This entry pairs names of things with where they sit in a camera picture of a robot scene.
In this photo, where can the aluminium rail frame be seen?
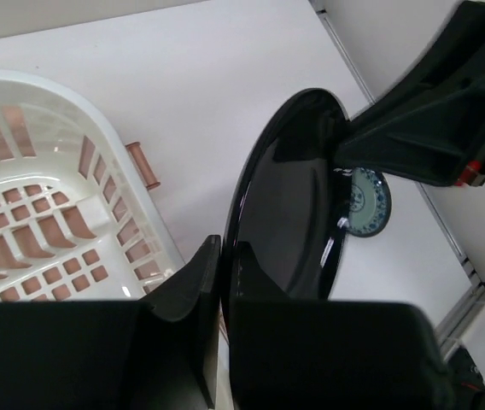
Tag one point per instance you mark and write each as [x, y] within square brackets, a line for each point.
[418, 258]

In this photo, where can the white pink dish rack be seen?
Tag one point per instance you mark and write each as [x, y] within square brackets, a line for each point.
[76, 218]

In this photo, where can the black plate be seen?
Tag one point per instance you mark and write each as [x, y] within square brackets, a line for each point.
[291, 200]

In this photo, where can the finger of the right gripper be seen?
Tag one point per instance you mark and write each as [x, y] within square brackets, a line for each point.
[416, 130]
[331, 126]

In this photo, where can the blue patterned plate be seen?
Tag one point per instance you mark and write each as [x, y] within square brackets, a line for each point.
[370, 203]

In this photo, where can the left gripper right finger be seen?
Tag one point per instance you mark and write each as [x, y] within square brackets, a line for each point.
[245, 278]

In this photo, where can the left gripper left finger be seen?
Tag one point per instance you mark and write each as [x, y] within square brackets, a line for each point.
[178, 350]

